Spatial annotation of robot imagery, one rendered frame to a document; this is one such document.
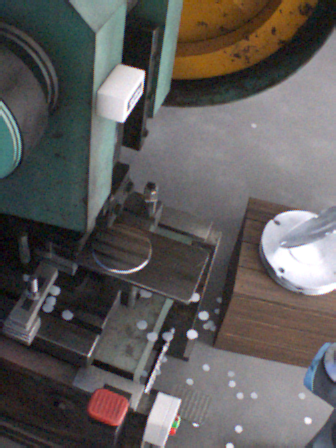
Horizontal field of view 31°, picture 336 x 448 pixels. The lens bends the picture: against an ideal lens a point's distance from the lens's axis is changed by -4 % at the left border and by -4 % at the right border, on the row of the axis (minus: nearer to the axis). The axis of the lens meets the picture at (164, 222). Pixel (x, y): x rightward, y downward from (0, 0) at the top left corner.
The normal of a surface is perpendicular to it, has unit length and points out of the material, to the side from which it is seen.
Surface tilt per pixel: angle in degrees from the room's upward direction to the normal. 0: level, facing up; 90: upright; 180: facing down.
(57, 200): 90
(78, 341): 0
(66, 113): 90
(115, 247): 0
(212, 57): 90
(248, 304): 90
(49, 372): 0
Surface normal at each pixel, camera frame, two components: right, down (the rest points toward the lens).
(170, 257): 0.11, -0.63
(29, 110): 0.92, 0.11
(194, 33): -0.33, 0.71
